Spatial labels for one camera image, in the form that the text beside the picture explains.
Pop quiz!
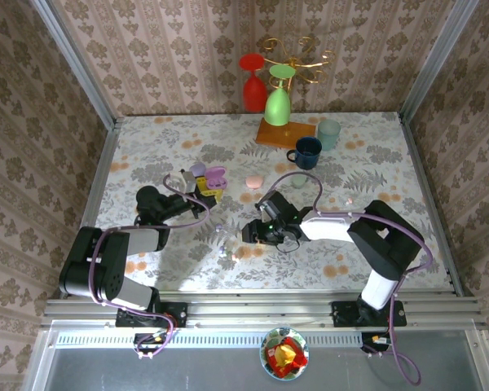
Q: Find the orchid purple earbud case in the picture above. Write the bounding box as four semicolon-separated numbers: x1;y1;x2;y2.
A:
205;165;229;191

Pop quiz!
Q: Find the floral tablecloth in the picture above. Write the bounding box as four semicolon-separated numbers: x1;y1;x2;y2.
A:
77;112;460;293

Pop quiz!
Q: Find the blue enamel mug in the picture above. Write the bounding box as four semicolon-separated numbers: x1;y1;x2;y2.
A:
285;136;324;171

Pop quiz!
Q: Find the teal frosted tumbler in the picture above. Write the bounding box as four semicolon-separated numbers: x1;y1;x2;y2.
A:
316;119;342;152

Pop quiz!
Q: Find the red wine glass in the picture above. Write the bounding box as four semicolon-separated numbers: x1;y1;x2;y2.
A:
238;52;269;113

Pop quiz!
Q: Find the green wine glass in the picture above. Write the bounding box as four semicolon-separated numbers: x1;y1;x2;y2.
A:
263;64;297;126

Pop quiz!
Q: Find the gold foil candy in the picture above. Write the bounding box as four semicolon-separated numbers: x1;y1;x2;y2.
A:
275;344;297;363

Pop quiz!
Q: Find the patterned ceramic bowl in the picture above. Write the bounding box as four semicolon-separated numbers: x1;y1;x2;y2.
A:
260;327;310;382

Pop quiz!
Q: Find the red foil candy wrapper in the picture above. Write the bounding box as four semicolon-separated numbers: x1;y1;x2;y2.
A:
267;336;309;378

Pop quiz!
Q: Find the grey metal shelf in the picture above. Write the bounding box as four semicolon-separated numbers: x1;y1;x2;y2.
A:
26;328;489;391

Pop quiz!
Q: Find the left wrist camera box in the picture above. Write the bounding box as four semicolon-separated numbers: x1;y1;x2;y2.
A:
169;169;199;196

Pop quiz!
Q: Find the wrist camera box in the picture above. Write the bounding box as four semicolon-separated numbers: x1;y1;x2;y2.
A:
255;190;299;223
169;169;199;196

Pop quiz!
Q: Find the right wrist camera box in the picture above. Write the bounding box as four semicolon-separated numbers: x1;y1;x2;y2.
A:
255;190;299;223

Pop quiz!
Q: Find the aluminium table side rail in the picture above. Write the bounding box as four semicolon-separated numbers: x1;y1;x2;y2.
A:
59;117;123;301
399;113;465;298

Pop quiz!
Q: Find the long aluminium mounting rail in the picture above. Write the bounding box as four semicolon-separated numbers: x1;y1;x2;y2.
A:
40;295;489;329

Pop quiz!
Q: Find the gold wire glass rack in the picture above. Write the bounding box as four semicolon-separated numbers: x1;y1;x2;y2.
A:
255;36;336;150

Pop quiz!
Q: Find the slotted metal cable duct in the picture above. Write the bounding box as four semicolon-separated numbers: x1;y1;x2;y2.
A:
55;332;472;348

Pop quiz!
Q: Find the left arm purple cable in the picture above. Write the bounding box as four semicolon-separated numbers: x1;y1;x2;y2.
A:
87;173;211;359

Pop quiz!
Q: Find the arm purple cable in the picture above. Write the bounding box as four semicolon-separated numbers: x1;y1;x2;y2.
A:
87;173;211;359
262;173;434;387

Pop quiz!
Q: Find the black yellow cable connector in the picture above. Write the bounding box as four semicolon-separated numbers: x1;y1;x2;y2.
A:
360;332;394;354
133;332;169;356

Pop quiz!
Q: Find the aluminium frame post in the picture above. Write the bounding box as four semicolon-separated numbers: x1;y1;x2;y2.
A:
398;0;482;123
27;0;123;130

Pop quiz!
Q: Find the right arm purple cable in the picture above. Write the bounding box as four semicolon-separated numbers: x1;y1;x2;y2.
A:
262;173;434;387

